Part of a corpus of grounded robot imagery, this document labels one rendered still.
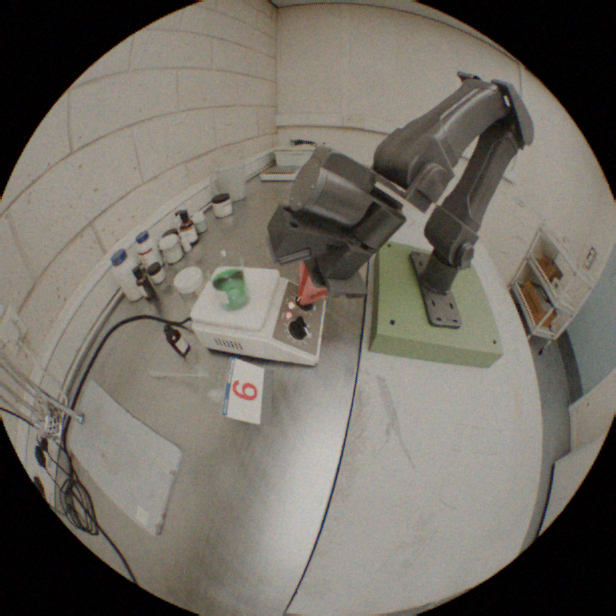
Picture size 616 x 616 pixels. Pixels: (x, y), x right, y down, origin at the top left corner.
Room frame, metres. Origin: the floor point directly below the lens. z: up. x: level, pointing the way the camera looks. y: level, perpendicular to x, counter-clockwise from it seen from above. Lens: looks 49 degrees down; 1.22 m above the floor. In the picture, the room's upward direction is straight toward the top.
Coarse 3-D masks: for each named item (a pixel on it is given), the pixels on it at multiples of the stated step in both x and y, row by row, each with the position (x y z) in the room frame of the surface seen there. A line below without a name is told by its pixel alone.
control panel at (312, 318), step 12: (288, 288) 0.27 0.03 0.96; (288, 300) 0.24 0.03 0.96; (288, 312) 0.22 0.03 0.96; (300, 312) 0.23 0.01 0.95; (312, 312) 0.24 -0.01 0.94; (276, 324) 0.19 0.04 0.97; (288, 324) 0.20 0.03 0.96; (312, 324) 0.21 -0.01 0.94; (276, 336) 0.17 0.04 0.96; (288, 336) 0.18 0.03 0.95; (312, 336) 0.19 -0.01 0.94; (300, 348) 0.16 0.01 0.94; (312, 348) 0.17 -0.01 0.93
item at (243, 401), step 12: (240, 372) 0.13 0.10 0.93; (252, 372) 0.14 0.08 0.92; (240, 384) 0.11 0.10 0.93; (252, 384) 0.12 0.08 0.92; (240, 396) 0.09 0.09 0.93; (252, 396) 0.10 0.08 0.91; (228, 408) 0.07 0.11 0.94; (240, 408) 0.08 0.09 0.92; (252, 408) 0.08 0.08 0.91; (252, 420) 0.06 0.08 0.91
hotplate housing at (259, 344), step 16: (272, 304) 0.23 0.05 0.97; (272, 320) 0.20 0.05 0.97; (208, 336) 0.18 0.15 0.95; (224, 336) 0.17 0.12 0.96; (240, 336) 0.17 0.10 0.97; (256, 336) 0.17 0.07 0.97; (320, 336) 0.20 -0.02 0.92; (240, 352) 0.17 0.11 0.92; (256, 352) 0.17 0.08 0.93; (272, 352) 0.16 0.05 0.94; (288, 352) 0.16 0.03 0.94; (304, 352) 0.16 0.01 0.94
